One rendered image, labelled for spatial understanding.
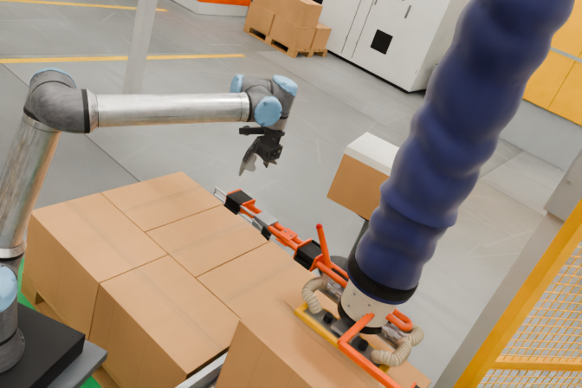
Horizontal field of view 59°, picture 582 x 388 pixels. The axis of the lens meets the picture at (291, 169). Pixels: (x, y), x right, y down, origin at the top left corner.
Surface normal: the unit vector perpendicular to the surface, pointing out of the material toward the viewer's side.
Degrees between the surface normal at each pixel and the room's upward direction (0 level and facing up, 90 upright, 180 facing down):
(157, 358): 90
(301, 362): 0
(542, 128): 90
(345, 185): 90
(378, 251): 75
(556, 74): 90
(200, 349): 0
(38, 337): 5
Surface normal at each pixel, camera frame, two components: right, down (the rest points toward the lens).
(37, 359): 0.22, -0.88
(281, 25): -0.61, 0.18
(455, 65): -0.74, -0.15
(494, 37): -0.37, -0.01
